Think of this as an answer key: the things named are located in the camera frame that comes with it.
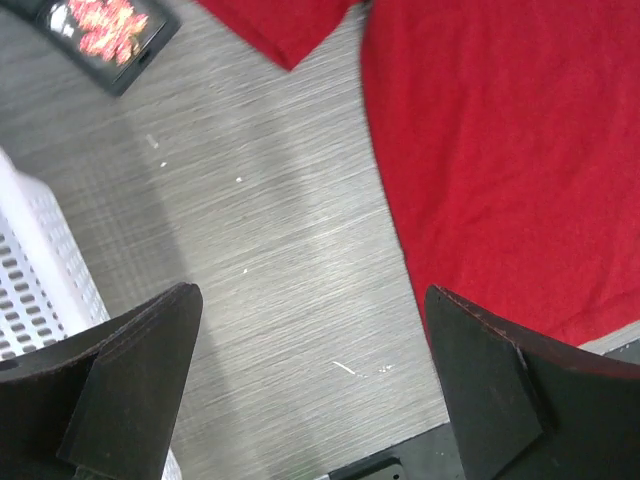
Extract black box with red brooch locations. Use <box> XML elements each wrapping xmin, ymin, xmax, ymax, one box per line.
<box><xmin>1</xmin><ymin>0</ymin><xmax>181</xmax><ymax>97</ymax></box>

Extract red t-shirt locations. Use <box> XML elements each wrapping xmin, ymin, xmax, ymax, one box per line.
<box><xmin>194</xmin><ymin>0</ymin><xmax>640</xmax><ymax>349</ymax></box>

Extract red gold maple leaf brooch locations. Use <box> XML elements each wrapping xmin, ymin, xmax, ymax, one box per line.
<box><xmin>68</xmin><ymin>0</ymin><xmax>149</xmax><ymax>66</ymax></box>

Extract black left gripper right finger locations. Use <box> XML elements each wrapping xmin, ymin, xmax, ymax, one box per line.
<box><xmin>425</xmin><ymin>286</ymin><xmax>639</xmax><ymax>479</ymax></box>

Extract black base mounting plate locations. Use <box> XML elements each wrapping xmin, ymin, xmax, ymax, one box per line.
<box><xmin>321</xmin><ymin>423</ymin><xmax>465</xmax><ymax>480</ymax></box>

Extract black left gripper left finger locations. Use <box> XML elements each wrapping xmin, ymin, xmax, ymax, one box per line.
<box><xmin>1</xmin><ymin>283</ymin><xmax>203</xmax><ymax>480</ymax></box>

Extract white perforated plastic basket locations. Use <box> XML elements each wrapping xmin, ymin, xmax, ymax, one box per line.
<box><xmin>1</xmin><ymin>158</ymin><xmax>181</xmax><ymax>479</ymax></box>

